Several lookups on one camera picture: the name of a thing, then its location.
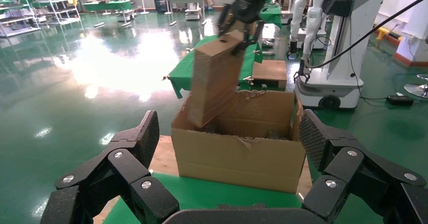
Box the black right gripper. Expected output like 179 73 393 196
217 0 273 57

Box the black idle robot gripper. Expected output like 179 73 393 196
286 41 301 60
293 60 311 84

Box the white idle wheeled robot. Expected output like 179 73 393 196
294 0 392 110

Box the silver swivel chair base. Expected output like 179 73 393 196
403 74 428 99

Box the slim cardboard box with hole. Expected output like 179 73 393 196
188 29 246 129

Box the small white cart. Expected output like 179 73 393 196
184 3 202 21

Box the black power adapter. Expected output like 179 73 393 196
386 95 414 107

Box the open brown cardboard carton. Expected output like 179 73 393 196
170 89 306 195

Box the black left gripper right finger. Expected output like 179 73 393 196
298 108 428 224

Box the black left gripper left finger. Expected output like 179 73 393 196
40 110 180 224

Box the flat brown cardboard box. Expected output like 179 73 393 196
250 60 288 89

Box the black camera cable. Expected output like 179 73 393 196
307 0 428 70

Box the long green covered table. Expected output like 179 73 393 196
82 1 133 28

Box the metal shelf rack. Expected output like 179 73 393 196
35 0 82 27
0 0 41 39

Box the small green covered table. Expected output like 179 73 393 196
259 2 283 29

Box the green tablecloth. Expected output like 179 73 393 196
166 35 263 99
103 173 385 224

